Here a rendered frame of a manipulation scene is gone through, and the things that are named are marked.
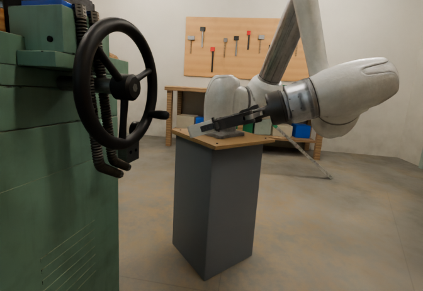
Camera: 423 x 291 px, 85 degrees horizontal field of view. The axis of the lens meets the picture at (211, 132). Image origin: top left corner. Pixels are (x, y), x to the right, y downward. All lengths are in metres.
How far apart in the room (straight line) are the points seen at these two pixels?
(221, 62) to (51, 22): 3.35
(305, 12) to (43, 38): 0.61
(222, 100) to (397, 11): 3.72
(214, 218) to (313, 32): 0.77
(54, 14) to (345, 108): 0.60
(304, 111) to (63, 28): 0.51
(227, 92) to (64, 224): 0.73
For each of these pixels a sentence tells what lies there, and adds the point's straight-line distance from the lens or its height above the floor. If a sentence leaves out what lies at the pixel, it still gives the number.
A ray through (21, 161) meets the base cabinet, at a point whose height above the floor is 0.64.
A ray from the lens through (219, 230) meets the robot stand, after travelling 1.09.
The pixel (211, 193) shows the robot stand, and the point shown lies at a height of 0.41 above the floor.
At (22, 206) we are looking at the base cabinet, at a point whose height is 0.54.
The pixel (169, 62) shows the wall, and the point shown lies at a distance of 4.01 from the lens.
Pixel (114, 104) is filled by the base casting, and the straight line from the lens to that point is 0.84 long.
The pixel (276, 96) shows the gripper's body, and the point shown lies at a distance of 0.52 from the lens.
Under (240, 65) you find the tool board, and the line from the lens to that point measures 3.78.
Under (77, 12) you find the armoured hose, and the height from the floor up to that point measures 0.95.
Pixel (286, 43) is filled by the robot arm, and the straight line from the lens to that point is 1.00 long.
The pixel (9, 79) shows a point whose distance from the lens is 0.61.
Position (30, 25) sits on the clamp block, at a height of 0.92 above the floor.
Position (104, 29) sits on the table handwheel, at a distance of 0.51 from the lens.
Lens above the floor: 0.81
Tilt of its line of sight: 10 degrees down
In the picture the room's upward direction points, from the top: 3 degrees clockwise
